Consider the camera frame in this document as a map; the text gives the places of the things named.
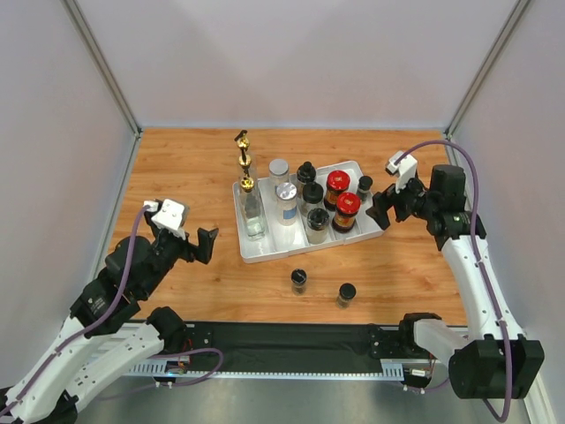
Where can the salt jar blue label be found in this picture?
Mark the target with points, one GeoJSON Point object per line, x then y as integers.
{"type": "Point", "coordinates": [279, 172]}

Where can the clear glass oil bottle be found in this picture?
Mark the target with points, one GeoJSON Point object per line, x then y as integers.
{"type": "Point", "coordinates": [251, 208]}

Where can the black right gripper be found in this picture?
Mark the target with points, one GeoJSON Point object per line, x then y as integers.
{"type": "Point", "coordinates": [395, 201]}

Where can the white divided organizer tray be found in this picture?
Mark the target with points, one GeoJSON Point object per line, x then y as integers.
{"type": "Point", "coordinates": [283, 241]}

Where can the aluminium frame rail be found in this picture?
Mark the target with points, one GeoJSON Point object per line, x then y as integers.
{"type": "Point", "coordinates": [323, 349]}

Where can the red lid sauce jar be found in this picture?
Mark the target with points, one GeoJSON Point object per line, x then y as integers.
{"type": "Point", "coordinates": [347, 207]}
{"type": "Point", "coordinates": [338, 182]}

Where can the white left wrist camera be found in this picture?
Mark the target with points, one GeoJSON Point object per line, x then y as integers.
{"type": "Point", "coordinates": [168, 214]}

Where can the right aluminium corner post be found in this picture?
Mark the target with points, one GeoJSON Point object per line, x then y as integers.
{"type": "Point", "coordinates": [500, 42]}

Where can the glass oil bottle dark sauce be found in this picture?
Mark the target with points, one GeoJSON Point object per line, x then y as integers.
{"type": "Point", "coordinates": [246, 164]}

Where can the left aluminium corner post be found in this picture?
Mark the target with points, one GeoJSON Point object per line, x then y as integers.
{"type": "Point", "coordinates": [86, 34]}

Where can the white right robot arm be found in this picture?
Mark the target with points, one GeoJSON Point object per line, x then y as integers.
{"type": "Point", "coordinates": [476, 287]}

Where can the black cap spice bottle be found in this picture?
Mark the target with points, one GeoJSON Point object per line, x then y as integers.
{"type": "Point", "coordinates": [306, 173]}

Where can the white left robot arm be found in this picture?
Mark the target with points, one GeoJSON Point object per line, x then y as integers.
{"type": "Point", "coordinates": [67, 378]}

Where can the salt jar silver lid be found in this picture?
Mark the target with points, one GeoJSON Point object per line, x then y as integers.
{"type": "Point", "coordinates": [286, 203]}

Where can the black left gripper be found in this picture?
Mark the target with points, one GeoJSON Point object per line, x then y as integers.
{"type": "Point", "coordinates": [205, 249]}

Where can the glass oil bottle brown sauce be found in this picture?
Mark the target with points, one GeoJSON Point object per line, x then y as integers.
{"type": "Point", "coordinates": [242, 141]}

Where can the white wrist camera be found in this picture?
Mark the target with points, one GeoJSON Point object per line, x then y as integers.
{"type": "Point", "coordinates": [403, 168]}
{"type": "Point", "coordinates": [168, 214]}

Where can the white powder jar black lid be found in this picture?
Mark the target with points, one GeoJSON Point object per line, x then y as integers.
{"type": "Point", "coordinates": [317, 222]}

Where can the small black lid spice jar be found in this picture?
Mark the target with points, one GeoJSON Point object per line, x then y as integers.
{"type": "Point", "coordinates": [364, 188]}
{"type": "Point", "coordinates": [298, 279]}
{"type": "Point", "coordinates": [346, 293]}

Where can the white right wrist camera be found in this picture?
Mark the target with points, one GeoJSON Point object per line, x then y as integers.
{"type": "Point", "coordinates": [403, 168]}

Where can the aluminium corner post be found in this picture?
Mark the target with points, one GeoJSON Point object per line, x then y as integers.
{"type": "Point", "coordinates": [500, 42]}
{"type": "Point", "coordinates": [86, 34]}

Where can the black knob grinder bottle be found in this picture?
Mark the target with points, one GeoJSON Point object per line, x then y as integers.
{"type": "Point", "coordinates": [312, 197]}

